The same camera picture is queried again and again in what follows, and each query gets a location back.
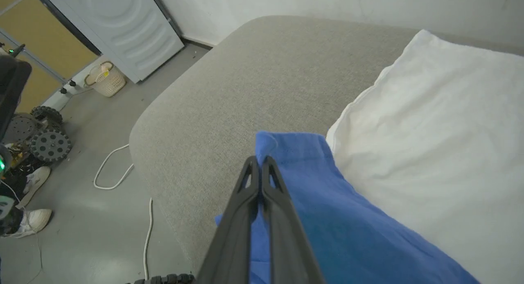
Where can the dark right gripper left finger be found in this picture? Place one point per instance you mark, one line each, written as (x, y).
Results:
(233, 235)

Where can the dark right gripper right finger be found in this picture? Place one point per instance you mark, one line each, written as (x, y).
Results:
(286, 243)

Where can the blue and white shirt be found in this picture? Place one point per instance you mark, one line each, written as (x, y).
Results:
(409, 153)

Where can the grey fabric sofa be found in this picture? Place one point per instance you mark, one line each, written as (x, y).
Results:
(245, 71)

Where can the white sneaker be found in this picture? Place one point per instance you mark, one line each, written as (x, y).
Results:
(37, 220)
(37, 181)

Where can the cream woven laundry basket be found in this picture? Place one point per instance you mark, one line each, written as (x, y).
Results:
(108, 81)

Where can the black roller wheel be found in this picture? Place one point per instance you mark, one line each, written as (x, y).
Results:
(51, 145)
(47, 114)

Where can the white washing machine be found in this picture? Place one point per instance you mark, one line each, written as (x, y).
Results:
(123, 26)

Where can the grey disc wheel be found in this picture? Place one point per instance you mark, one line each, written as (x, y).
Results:
(20, 128)

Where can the yellow panel cabinet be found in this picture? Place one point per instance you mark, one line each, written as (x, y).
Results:
(45, 42)

